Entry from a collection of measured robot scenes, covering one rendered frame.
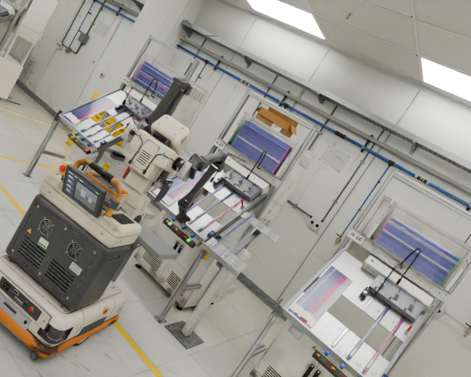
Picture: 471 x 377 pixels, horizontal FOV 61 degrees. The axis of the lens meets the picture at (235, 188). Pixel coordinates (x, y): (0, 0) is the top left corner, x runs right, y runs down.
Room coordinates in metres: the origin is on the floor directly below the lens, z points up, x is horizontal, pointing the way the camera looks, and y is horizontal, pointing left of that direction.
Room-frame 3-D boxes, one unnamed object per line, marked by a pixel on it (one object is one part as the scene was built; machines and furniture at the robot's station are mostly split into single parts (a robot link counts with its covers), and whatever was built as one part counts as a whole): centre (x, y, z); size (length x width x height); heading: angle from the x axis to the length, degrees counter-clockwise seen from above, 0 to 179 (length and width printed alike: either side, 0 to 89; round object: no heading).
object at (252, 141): (3.47, 0.00, 1.52); 0.51 x 0.13 x 0.27; 62
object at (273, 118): (3.79, -0.05, 1.82); 0.68 x 0.30 x 0.20; 62
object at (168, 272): (3.61, -0.01, 0.31); 0.70 x 0.65 x 0.62; 62
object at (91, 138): (4.13, 1.34, 0.66); 1.01 x 0.73 x 1.31; 152
